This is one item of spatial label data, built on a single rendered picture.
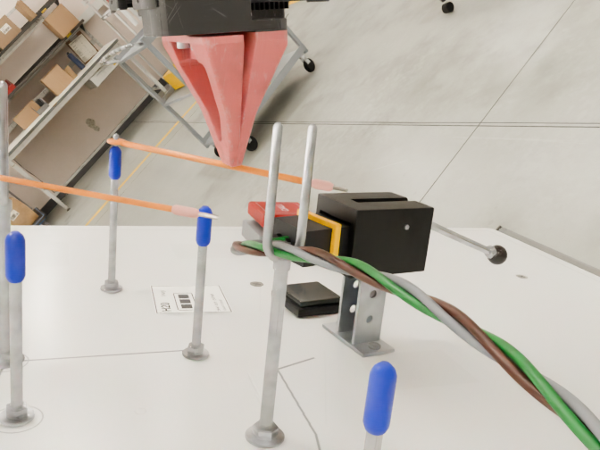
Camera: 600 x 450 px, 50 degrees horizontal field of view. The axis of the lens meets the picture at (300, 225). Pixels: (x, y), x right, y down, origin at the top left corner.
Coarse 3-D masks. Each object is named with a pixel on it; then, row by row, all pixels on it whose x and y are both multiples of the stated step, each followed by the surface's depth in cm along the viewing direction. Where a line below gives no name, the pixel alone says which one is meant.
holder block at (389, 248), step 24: (384, 192) 41; (336, 216) 37; (360, 216) 35; (384, 216) 36; (408, 216) 37; (432, 216) 38; (360, 240) 36; (384, 240) 37; (408, 240) 37; (384, 264) 37; (408, 264) 38
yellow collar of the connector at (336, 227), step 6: (312, 216) 36; (318, 216) 36; (318, 222) 36; (324, 222) 35; (330, 222) 35; (336, 222) 35; (336, 228) 35; (336, 234) 35; (336, 240) 35; (330, 246) 35; (336, 246) 35; (330, 252) 35; (336, 252) 35
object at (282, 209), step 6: (252, 204) 58; (258, 204) 58; (264, 204) 59; (276, 204) 59; (282, 204) 59; (288, 204) 60; (294, 204) 60; (252, 210) 58; (258, 210) 57; (264, 210) 57; (276, 210) 57; (282, 210) 57; (288, 210) 57; (294, 210) 58; (252, 216) 58; (258, 216) 56; (276, 216) 55; (282, 216) 56; (258, 222) 56
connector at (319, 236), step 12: (288, 216) 37; (324, 216) 37; (276, 228) 36; (288, 228) 35; (312, 228) 35; (324, 228) 35; (348, 228) 36; (288, 240) 35; (312, 240) 34; (324, 240) 35; (300, 264) 35; (312, 264) 35
